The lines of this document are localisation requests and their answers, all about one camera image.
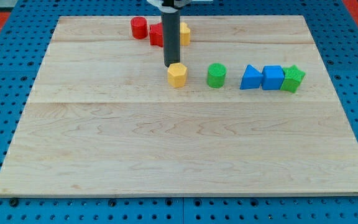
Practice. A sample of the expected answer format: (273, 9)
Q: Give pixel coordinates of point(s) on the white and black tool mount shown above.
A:
(169, 5)

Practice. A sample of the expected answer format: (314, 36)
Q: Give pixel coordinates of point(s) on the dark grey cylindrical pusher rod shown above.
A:
(171, 37)

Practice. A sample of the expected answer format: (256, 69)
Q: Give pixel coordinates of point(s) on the yellow hexagon block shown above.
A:
(177, 75)

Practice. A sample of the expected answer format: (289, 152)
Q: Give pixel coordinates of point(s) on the green star block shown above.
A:
(293, 78)

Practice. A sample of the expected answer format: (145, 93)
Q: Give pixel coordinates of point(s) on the yellow heart block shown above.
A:
(185, 34)

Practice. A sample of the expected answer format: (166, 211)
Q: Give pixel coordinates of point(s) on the red cylinder block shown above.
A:
(139, 27)

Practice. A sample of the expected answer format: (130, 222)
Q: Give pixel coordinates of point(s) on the green cylinder block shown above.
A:
(216, 75)

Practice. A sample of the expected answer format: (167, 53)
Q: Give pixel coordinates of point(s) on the blue triangle block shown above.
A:
(251, 78)

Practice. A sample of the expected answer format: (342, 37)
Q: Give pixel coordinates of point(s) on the blue cube block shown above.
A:
(273, 77)

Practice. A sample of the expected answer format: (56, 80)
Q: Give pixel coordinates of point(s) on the light wooden board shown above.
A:
(102, 121)

